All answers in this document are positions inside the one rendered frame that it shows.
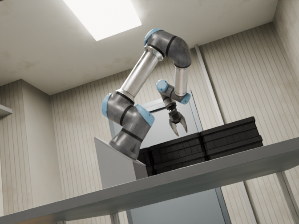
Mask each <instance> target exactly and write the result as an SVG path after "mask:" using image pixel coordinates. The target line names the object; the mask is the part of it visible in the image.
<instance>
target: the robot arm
mask: <svg viewBox="0 0 299 224"><path fill-rule="evenodd" d="M144 46H145V47H144V51H145V52H144V54H143V55H142V57H141V58H140V60H139V61H138V63H137V64H136V66H135V67H134V69H133V70H132V72H131V73H130V75H129V76H128V78H127V79H126V81H125V82H124V84H123V85H122V87H121V88H120V89H119V90H116V91H115V92H114V93H113V94H112V93H110V94H108V95H107V96H106V97H105V98H104V100H103V102H102V106H101V112H102V114H103V115H104V116H105V117H107V118H108V119H109V120H112V121H113V122H115V123H117V124H119V125H120V126H122V127H123V128H122V129H121V131H120V132H119V133H118V134H117V135H116V136H115V137H114V138H113V139H112V140H111V141H110V142H109V145H110V146H112V147H113V148H115V149H116V150H118V151H120V152H122V153H123V154H125V155H127V156H128V157H130V158H132V159H134V160H136V159H137V158H138V155H139V151H140V146H141V144H142V142H143V140H144V138H145V136H146V135H147V133H148V131H149V130H150V128H151V127H152V125H153V123H154V121H155V118H154V116H153V115H152V114H151V113H150V112H148V111H147V110H146V109H144V108H143V107H142V106H140V105H138V104H136V105H135V106H134V104H135V101H134V98H135V97H136V95H137V94H138V92H139V91H140V89H141V88H142V86H143V84H144V83H145V81H146V80H147V78H148V77H149V75H150V74H151V72H152V70H153V69H154V67H155V66H156V64H157V63H158V61H162V60H163V59H164V57H165V56H166V57H168V58H170V59H172V60H173V61H174V65H175V84H174V86H173V85H170V84H168V82H167V81H166V80H159V81H158V82H157V84H156V88H157V90H158V91H159V93H160V95H161V97H162V100H163V102H164V104H163V105H165V107H166V109H167V110H169V112H168V114H169V118H170V119H169V124H170V126H171V128H172V130H173V131H174V133H175V134H176V135H177V136H179V135H178V132H177V129H176V124H178V123H181V124H182V125H183V128H184V129H185V131H186V133H187V132H188V129H187V125H186V120H185V118H184V116H183V115H182V114H181V113H180V112H178V111H177V109H176V106H177V105H176V101H177V102H179V103H182V104H187V103H188V102H189V100H190V94H189V93H187V84H188V75H189V66H190V65H191V62H192V56H191V52H190V48H189V46H188V45H187V43H186V42H185V41H184V40H183V39H182V38H181V37H178V36H175V35H173V34H170V33H168V32H165V31H164V30H161V29H158V28H154V29H152V30H151V31H150V32H149V33H148V34H147V35H146V37H145V40H144Z"/></svg>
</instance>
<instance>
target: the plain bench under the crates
mask: <svg viewBox="0 0 299 224"><path fill-rule="evenodd" d="M298 165H299V137H296V138H292V139H288V140H284V141H280V142H277V143H273V144H269V145H266V146H262V147H259V148H254V149H251V150H247V151H243V152H239V153H236V154H232V155H229V156H225V157H221V158H217V159H214V160H209V161H206V162H202V163H199V164H194V165H191V166H187V167H184V168H180V169H176V170H173V171H169V172H165V173H161V174H157V175H154V176H150V177H146V178H143V179H139V180H135V181H131V182H128V183H124V184H120V185H116V186H112V187H109V188H105V189H101V190H98V191H94V192H90V193H86V194H83V195H79V196H75V197H71V198H68V199H64V200H60V201H57V202H53V203H49V204H45V205H42V206H38V207H34V208H30V209H26V210H23V211H20V212H15V213H12V214H8V215H5V216H0V224H66V222H67V221H72V220H80V219H86V218H92V217H98V216H106V215H110V219H111V224H120V220H119V214H118V213H119V212H123V211H127V210H131V209H135V208H139V207H143V206H147V205H151V204H155V203H159V202H163V201H166V200H171V199H175V198H179V197H182V196H187V195H191V194H195V193H198V192H203V191H207V190H211V189H214V188H219V187H222V186H226V185H230V184H235V183H238V182H242V181H246V180H251V179H254V178H258V177H262V176H267V175H270V174H274V173H276V175H277V178H278V181H279V184H280V187H281V189H282V192H283V195H284V197H285V200H286V203H287V205H288V208H289V211H290V213H291V216H292V219H293V221H294V224H299V208H298V205H297V203H296V200H295V197H294V195H293V192H292V189H291V187H290V184H289V182H288V179H287V176H286V174H285V171H286V170H289V169H291V168H294V167H296V166H298Z"/></svg>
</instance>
